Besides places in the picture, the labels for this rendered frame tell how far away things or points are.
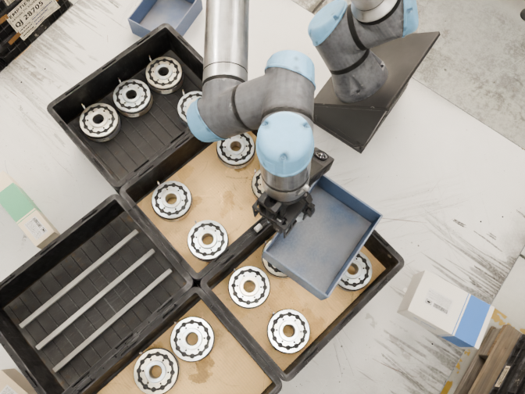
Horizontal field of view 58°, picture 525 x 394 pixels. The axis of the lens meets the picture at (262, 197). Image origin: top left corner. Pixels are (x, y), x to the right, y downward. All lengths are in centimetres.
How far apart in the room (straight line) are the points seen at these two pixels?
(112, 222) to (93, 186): 21
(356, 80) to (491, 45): 159
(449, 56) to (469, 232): 134
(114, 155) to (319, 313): 68
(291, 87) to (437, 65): 198
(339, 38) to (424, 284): 67
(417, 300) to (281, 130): 81
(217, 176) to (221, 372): 50
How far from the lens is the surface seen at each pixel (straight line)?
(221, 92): 76
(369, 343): 138
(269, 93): 68
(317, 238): 99
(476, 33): 281
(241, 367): 120
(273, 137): 61
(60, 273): 130
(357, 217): 102
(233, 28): 82
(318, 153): 85
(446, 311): 135
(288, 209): 80
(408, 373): 141
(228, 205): 125
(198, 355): 118
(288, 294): 121
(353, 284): 121
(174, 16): 170
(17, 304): 133
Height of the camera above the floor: 203
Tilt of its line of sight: 72 degrees down
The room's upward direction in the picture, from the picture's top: 8 degrees clockwise
